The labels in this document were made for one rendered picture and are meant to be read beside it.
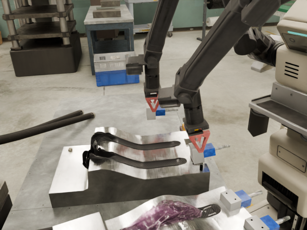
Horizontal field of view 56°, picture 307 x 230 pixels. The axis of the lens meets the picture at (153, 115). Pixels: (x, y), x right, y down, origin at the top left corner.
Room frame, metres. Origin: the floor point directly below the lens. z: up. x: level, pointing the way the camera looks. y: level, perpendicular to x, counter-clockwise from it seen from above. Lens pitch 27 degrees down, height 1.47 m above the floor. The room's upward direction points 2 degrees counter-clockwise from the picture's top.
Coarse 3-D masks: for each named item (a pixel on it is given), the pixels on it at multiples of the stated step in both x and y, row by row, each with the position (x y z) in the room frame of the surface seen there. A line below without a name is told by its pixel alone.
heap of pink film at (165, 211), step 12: (156, 204) 0.57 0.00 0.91; (168, 204) 0.55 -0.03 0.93; (180, 204) 0.57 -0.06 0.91; (144, 216) 0.53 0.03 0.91; (156, 216) 0.53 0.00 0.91; (168, 216) 0.53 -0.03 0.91; (180, 216) 0.54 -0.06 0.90; (192, 216) 0.55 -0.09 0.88; (132, 228) 0.51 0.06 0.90; (144, 228) 0.51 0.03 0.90; (156, 228) 0.51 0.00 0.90
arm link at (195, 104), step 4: (196, 96) 0.79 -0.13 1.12; (200, 96) 0.81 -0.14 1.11; (196, 100) 0.79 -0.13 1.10; (200, 100) 0.80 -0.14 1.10; (184, 104) 0.80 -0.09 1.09; (188, 104) 0.79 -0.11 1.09; (192, 104) 0.79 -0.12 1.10; (196, 104) 0.79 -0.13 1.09; (200, 104) 0.80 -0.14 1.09; (196, 108) 0.80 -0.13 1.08
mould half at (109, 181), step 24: (120, 144) 0.85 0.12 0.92; (72, 168) 0.80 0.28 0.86; (96, 168) 0.70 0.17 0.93; (120, 168) 0.72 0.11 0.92; (168, 168) 0.75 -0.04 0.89; (192, 168) 0.74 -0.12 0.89; (72, 192) 0.69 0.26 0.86; (96, 192) 0.69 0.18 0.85; (120, 192) 0.70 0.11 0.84; (144, 192) 0.71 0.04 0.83; (168, 192) 0.71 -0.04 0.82; (192, 192) 0.72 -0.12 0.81
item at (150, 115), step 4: (152, 104) 1.08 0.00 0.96; (148, 108) 1.04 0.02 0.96; (160, 108) 1.07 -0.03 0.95; (164, 108) 1.06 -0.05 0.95; (172, 108) 1.08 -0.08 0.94; (176, 108) 1.08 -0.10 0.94; (148, 112) 1.04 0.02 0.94; (152, 112) 1.05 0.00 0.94; (156, 112) 1.05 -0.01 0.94; (160, 112) 1.05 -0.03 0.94; (164, 112) 1.05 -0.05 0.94; (148, 116) 1.04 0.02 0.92; (152, 116) 1.05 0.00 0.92
